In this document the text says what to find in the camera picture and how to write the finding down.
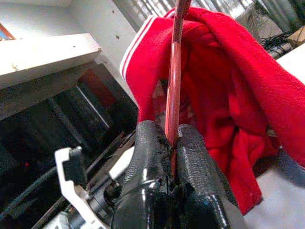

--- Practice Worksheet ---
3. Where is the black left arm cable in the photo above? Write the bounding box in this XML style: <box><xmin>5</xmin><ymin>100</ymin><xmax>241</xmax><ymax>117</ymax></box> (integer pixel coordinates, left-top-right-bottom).
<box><xmin>0</xmin><ymin>166</ymin><xmax>59</xmax><ymax>215</ymax></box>

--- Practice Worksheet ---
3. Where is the red plastic hanger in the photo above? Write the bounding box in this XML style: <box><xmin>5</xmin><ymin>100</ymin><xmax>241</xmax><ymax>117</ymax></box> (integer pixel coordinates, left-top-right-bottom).
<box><xmin>164</xmin><ymin>0</ymin><xmax>193</xmax><ymax>189</ymax></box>

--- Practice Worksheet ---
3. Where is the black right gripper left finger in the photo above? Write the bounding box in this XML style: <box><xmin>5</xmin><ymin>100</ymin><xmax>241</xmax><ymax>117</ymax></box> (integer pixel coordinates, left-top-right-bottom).
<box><xmin>111</xmin><ymin>120</ymin><xmax>178</xmax><ymax>229</ymax></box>

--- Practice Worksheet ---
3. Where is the white wooden shelf board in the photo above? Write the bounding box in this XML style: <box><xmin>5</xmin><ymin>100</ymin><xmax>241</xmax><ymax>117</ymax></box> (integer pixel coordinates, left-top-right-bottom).
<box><xmin>0</xmin><ymin>33</ymin><xmax>103</xmax><ymax>84</ymax></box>

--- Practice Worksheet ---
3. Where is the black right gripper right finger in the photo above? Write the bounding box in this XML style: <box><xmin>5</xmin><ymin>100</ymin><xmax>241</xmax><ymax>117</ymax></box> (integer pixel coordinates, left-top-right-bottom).
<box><xmin>176</xmin><ymin>124</ymin><xmax>247</xmax><ymax>229</ymax></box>

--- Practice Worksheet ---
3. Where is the red polo shirt white trim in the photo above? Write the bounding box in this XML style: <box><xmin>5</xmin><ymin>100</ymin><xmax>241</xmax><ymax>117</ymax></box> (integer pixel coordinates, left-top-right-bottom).
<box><xmin>120</xmin><ymin>6</ymin><xmax>305</xmax><ymax>215</ymax></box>

